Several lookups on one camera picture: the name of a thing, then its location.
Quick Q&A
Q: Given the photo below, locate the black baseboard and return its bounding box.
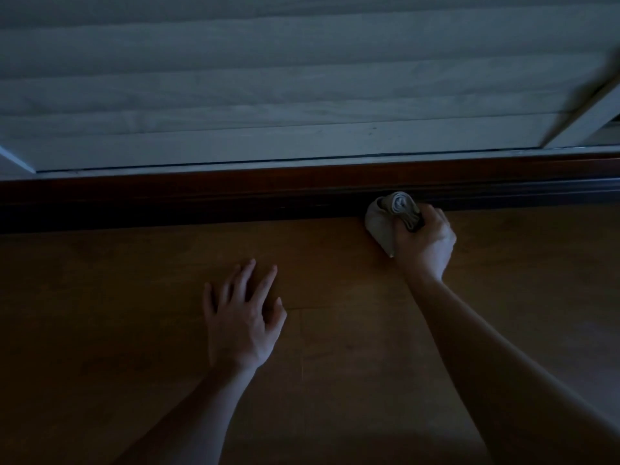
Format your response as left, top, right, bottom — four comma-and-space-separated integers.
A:
0, 178, 620, 236

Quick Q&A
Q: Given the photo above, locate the grey cleaning cloth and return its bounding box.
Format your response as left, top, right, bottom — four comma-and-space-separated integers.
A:
364, 191, 427, 260

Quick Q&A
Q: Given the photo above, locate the person's left forearm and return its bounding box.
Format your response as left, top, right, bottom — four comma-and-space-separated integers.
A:
114, 362, 260, 465

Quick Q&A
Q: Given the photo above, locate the person's left hand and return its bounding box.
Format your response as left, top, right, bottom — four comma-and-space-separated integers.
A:
201, 258, 289, 375

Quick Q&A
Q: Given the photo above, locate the person's right hand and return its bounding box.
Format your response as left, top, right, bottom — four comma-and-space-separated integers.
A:
393, 203, 458, 285

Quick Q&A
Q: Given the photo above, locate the person's right forearm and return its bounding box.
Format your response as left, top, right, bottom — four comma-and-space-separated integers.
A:
406, 275, 620, 465

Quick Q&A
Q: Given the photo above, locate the white louvered sliding door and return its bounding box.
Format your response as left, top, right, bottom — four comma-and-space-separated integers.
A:
0, 0, 620, 175

